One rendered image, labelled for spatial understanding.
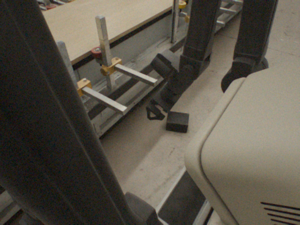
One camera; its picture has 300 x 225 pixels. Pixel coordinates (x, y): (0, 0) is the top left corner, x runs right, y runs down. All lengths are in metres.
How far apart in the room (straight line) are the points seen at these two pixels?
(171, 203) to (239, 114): 0.31
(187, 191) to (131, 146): 1.38
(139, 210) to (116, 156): 1.60
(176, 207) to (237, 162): 0.31
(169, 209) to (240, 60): 0.35
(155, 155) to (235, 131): 1.59
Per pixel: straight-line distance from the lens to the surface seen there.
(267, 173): 0.21
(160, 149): 1.84
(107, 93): 1.29
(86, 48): 1.37
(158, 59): 0.59
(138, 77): 1.15
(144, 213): 0.23
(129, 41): 1.67
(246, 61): 0.46
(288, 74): 0.30
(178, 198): 0.52
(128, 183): 1.69
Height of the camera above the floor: 1.52
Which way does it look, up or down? 46 degrees down
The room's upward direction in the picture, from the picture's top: straight up
